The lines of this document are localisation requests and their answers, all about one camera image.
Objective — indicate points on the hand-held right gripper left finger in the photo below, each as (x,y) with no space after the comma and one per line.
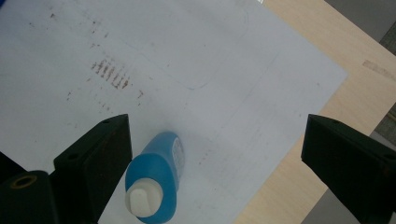
(93,168)

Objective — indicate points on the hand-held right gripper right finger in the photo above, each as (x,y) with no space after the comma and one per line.
(351,168)

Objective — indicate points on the blue bottle with white cap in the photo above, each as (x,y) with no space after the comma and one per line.
(162,161)

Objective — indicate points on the white table mat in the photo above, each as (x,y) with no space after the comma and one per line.
(186,62)

